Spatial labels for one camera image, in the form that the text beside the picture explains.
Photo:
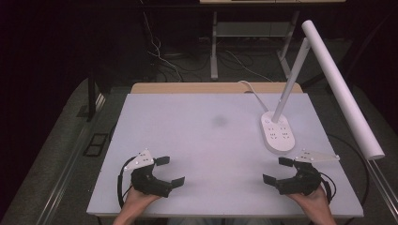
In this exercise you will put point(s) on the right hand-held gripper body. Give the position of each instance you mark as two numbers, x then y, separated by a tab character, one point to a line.
305	181

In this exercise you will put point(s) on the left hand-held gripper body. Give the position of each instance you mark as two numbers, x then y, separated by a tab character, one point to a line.
147	182

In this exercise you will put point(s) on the person's left hand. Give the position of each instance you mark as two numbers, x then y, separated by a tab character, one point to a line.
137	201

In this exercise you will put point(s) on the person's right hand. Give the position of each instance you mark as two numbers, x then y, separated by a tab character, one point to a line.
314	203

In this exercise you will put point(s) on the white desk lamp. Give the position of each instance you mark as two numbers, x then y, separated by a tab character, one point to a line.
341	93

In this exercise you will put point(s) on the black stand leg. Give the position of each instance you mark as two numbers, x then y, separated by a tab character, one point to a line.
91	97

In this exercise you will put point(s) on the black floor frame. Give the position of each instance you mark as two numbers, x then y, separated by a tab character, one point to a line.
94	144

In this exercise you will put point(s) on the metal floor rail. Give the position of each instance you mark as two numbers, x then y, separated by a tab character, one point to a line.
383	184
72	156

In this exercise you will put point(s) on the white metal desk frame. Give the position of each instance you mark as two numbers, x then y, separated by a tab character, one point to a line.
214	56

